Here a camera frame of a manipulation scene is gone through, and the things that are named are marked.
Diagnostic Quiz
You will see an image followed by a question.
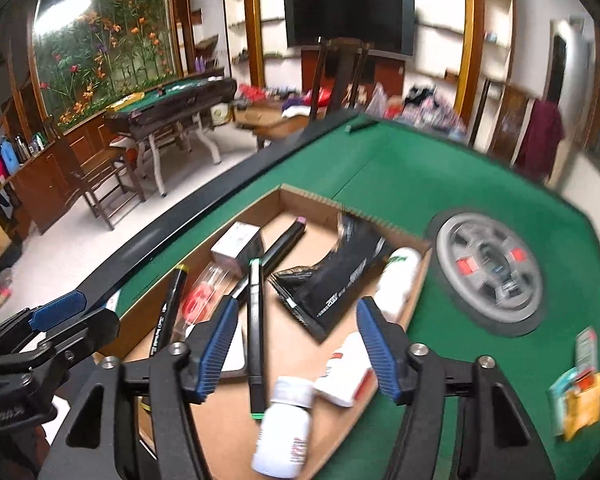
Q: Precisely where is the brown cardboard box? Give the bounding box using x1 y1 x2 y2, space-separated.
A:
96 184 433 480

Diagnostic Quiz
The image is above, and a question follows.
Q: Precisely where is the black marker yellow cap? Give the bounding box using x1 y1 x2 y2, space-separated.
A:
146 262 192 362

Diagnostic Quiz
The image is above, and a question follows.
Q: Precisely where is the green top game table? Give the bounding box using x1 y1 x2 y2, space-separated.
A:
101 76 239 198

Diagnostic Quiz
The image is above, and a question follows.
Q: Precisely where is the black packet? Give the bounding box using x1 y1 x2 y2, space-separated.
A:
269 211 395 345

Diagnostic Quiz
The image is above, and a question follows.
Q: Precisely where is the red tape roll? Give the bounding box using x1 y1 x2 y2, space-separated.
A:
181 261 237 333

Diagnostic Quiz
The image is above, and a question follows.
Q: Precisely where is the white pill bottle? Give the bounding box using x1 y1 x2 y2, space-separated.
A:
251 375 315 479

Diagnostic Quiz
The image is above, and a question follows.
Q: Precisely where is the black flat television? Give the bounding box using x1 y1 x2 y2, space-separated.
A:
283 0 417 57

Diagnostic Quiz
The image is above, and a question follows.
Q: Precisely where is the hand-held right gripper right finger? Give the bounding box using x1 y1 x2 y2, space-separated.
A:
356 297 556 480

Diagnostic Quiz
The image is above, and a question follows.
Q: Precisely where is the black marker pink cap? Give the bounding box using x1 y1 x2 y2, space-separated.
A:
231 215 309 302

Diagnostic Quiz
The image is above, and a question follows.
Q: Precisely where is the wooden chair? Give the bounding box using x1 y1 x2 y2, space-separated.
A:
44 119 147 232

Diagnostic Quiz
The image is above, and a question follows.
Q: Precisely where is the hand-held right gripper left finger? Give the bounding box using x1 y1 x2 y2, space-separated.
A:
40 296 239 480

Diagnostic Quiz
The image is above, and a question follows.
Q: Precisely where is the grey round table centre panel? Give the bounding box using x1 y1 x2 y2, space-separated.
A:
424 206 552 339

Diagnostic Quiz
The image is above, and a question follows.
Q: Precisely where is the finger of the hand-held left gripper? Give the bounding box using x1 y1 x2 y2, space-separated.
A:
0 292 89 347
34 309 122 377

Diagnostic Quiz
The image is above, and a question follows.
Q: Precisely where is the white plastic bag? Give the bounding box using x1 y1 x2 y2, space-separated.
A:
364 82 397 119

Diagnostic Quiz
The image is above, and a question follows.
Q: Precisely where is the small white box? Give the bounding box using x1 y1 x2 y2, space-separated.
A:
210 221 264 274

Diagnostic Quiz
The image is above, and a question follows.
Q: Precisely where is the floral wall mural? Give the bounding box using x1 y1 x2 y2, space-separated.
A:
29 0 177 127

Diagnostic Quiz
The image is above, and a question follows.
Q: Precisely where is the maroon hanging cloth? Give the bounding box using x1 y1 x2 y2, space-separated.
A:
516 99 567 182

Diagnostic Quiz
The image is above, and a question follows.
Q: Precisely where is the white bottle green label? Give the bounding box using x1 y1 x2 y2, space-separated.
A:
376 247 424 324

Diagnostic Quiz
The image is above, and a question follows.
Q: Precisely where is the pile of clothes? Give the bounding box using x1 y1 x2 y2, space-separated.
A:
394 84 468 137

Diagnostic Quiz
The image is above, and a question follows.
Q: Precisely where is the yellow packet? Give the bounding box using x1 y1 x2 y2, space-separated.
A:
561 371 600 442

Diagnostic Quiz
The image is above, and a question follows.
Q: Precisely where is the black marker green cap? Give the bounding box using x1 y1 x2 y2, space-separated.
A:
246 258 268 422

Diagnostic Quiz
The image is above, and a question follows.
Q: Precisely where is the row of bottles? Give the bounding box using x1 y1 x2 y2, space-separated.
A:
0 130 48 198

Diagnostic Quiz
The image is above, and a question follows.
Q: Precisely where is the white bottle red label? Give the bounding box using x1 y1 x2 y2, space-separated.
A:
313 331 377 407

